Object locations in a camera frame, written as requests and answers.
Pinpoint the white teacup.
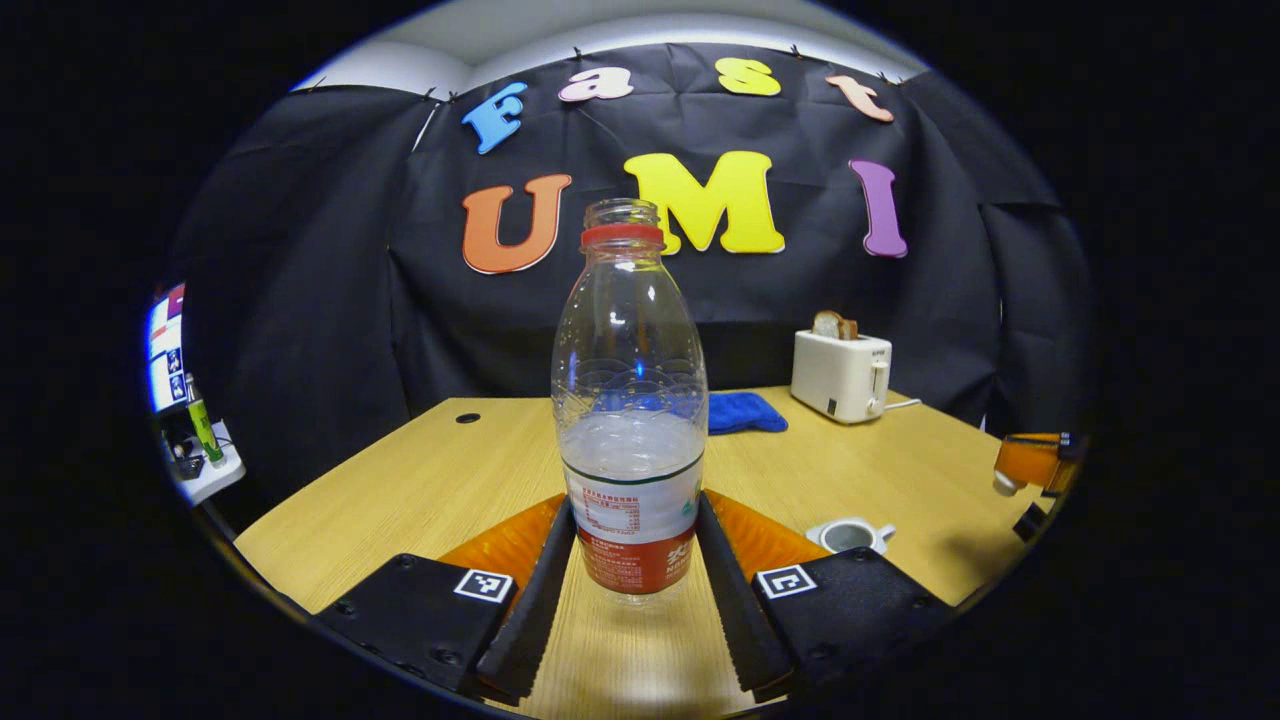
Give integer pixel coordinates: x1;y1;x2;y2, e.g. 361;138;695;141
806;517;897;555

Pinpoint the green bottle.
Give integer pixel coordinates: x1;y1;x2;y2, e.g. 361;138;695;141
186;375;225;466

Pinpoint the blue towel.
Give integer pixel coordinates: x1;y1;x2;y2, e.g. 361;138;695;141
706;391;789;436

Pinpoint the white side table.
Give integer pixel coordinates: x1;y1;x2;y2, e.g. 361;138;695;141
165;420;247;506

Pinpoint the computer monitor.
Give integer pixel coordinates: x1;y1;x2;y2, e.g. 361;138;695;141
147;283;190;414

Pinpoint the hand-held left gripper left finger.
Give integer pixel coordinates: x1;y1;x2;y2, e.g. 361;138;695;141
308;494;579;700

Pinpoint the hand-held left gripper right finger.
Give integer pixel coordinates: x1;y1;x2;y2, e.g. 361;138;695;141
695;490;957;698

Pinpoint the black backdrop cloth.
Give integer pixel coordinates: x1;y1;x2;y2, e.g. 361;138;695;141
170;42;1096;531

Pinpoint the clear plastic water bottle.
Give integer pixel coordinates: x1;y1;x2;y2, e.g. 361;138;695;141
551;198;709;606

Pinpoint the white toaster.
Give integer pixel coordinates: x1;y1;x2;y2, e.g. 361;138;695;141
791;330;893;425

